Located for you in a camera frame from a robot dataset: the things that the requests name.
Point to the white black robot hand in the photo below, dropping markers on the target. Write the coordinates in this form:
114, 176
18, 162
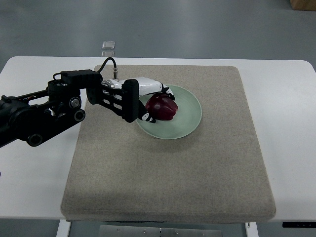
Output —
149, 86

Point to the red apple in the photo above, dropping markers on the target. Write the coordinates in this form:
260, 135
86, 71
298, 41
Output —
161, 107

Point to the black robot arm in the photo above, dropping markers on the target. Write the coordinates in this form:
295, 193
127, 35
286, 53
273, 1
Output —
39, 116

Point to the lower floor socket plate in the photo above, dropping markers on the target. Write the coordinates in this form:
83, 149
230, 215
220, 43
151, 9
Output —
108, 53

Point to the floor socket plate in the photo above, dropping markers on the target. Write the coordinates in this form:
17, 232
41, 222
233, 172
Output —
108, 53
108, 45

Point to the upper floor socket plate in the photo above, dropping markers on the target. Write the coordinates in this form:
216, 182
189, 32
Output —
108, 45

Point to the pale green plate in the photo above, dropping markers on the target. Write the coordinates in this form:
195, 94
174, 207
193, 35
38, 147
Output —
185, 121

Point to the beige fabric mat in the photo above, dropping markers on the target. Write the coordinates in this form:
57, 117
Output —
216, 174

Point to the brown cardboard box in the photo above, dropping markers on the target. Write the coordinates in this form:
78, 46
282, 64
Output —
304, 5

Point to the black table control panel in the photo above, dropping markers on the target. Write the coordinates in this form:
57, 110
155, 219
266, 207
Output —
304, 225

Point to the grey metal base plate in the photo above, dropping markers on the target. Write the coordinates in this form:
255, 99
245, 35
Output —
134, 231

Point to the white table leg frame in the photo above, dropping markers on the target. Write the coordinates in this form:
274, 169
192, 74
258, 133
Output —
63, 228

